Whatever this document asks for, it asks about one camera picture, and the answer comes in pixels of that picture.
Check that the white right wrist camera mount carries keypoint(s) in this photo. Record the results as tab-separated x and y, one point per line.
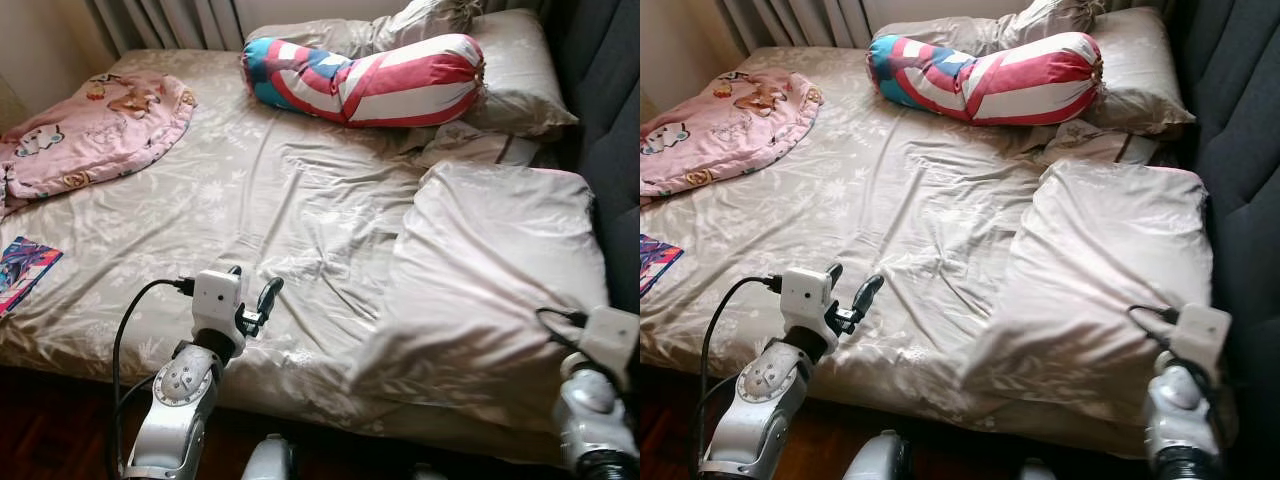
612	340
1200	340

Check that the dark grey upholstered headboard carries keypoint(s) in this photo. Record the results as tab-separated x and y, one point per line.
1240	150
610	120

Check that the large beige floral pillow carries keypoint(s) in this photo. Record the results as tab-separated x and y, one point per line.
1090	280
480	280

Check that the small beige floral pillow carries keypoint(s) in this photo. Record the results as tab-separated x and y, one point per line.
1090	143
470	145

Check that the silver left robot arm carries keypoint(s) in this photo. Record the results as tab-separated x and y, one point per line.
175	410
760	410

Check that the grey curtain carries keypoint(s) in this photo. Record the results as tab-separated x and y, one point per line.
170	20
790	20

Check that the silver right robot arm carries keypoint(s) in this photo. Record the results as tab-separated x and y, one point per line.
1180	410
590	410

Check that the bed with beige floral sheet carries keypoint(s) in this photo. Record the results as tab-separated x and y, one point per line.
280	200
900	200

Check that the silver robot right leg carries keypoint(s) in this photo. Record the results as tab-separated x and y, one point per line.
1035	472

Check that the colourful illustrated book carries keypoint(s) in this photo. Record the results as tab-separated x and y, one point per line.
658	262
25	270

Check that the shield print bolster pillow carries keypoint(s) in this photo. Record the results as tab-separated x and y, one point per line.
1020	90
400	90

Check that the pink cartoon print blanket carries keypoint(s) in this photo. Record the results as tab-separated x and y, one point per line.
90	140
720	140

